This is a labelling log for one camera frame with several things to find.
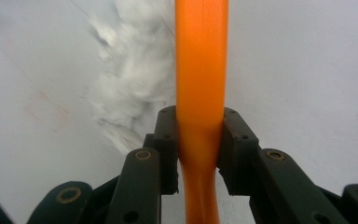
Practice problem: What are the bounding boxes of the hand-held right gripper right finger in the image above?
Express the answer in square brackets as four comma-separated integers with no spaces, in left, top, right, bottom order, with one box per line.
[217,106,260,197]

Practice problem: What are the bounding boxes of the orange brush with grey bristles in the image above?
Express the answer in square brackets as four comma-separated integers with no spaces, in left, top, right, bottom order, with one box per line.
[99,0,230,224]

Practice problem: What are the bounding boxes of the white paper scraps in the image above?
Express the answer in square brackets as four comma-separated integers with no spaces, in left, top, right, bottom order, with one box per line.
[88,0,176,134]

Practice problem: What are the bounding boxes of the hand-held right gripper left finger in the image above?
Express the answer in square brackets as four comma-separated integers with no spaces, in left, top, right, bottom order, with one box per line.
[153,105,180,196]

